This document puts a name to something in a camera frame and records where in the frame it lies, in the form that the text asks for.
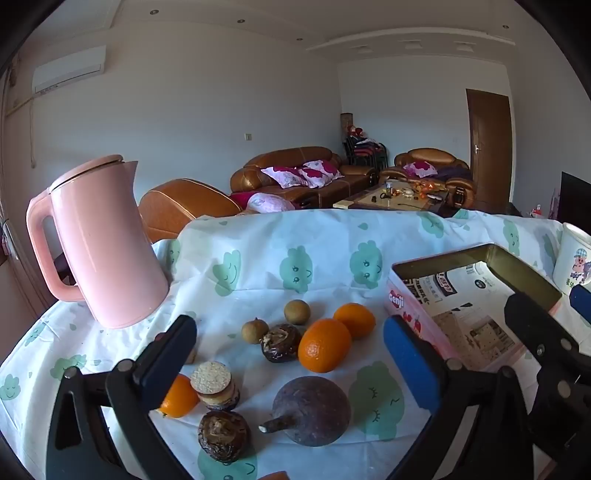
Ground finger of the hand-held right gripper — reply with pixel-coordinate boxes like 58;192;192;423
503;291;591;464
569;284;591;324

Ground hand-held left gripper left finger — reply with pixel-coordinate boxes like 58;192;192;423
46;315;199;480

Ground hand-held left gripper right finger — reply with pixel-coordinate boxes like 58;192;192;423
383;316;536;480

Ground orange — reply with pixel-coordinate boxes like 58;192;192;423
333;303;376;340
298;318;352;374
157;374;200;419

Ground cut lotus root piece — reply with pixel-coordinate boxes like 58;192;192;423
190;361;232;398

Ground metal tray with newspaper lining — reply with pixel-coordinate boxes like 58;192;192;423
382;243;575;374

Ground dark dried mushroom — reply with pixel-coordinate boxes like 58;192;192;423
198;410;251;463

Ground large purple passion fruit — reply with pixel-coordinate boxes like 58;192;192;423
259;376;352;448

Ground dark chestnut-like mushroom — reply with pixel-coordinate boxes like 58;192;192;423
260;324;303;364

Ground white cartoon cup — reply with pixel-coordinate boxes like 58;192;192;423
551;222;591;296

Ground newspaper lining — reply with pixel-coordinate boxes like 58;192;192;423
402;261;525;365

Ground black television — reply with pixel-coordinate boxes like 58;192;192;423
556;172;591;223

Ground dark wooden chair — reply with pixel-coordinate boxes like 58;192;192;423
54;256;78;288

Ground pink electric kettle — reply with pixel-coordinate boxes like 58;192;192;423
26;154;170;329

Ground purple blanket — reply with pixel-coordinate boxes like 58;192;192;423
436;166;472;182

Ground white cloud-print tablecloth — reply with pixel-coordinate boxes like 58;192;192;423
0;208;591;480

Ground wooden coffee table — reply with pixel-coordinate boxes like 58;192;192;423
332;181;451;213

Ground brown wooden door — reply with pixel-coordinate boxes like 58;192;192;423
465;89;511;214

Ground floral pink pillow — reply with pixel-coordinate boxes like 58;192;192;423
261;166;310;188
298;160;345;189
403;161;438;178

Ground brown leather armchair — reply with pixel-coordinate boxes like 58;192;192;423
379;148;477;208

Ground pale pink pillow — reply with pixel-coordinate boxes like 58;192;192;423
247;192;296;214

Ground stacked dark chairs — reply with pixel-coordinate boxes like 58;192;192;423
342;136;389;169

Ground long brown leather sofa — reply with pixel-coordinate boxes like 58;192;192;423
230;147;379;208

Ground white air conditioner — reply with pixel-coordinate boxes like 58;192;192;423
32;45;107;95

